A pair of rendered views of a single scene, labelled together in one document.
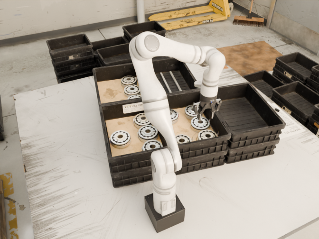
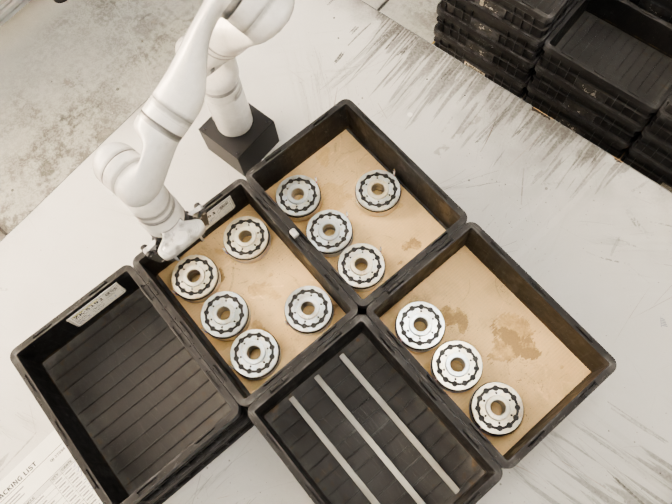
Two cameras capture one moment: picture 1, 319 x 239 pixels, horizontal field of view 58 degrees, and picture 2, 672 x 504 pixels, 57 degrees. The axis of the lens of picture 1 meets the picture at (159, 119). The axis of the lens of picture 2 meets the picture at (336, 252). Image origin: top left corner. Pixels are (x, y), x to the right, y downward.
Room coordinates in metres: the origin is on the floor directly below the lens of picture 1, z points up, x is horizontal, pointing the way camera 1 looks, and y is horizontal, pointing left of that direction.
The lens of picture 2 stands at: (1.59, -0.07, 2.13)
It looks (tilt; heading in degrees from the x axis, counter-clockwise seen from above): 70 degrees down; 164
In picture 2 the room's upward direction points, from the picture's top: 10 degrees counter-clockwise
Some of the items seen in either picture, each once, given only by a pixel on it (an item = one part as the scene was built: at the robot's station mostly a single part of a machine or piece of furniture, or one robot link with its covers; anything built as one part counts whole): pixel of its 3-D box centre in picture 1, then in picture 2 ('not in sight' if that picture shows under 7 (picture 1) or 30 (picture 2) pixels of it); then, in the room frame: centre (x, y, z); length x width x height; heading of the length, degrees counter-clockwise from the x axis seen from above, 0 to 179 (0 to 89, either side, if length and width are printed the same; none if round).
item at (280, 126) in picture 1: (241, 107); (123, 382); (1.23, -0.45, 0.92); 0.40 x 0.30 x 0.02; 15
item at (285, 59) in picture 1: (296, 78); not in sight; (2.43, -1.36, 0.31); 0.40 x 0.30 x 0.34; 25
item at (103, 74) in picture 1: (121, 90); (483, 343); (1.46, 0.24, 0.87); 0.40 x 0.30 x 0.11; 15
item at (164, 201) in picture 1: (164, 193); (227, 101); (0.70, -0.02, 0.89); 0.09 x 0.09 x 0.17; 24
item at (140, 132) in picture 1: (147, 132); (329, 230); (1.09, 0.06, 0.86); 0.10 x 0.10 x 0.01
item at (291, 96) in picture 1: (295, 113); not in sight; (1.90, -1.17, 0.31); 0.40 x 0.30 x 0.34; 25
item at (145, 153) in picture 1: (133, 126); (354, 198); (1.07, 0.13, 0.92); 0.40 x 0.30 x 0.02; 15
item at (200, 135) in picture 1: (207, 136); (194, 276); (1.06, -0.25, 0.86); 0.10 x 0.10 x 0.01
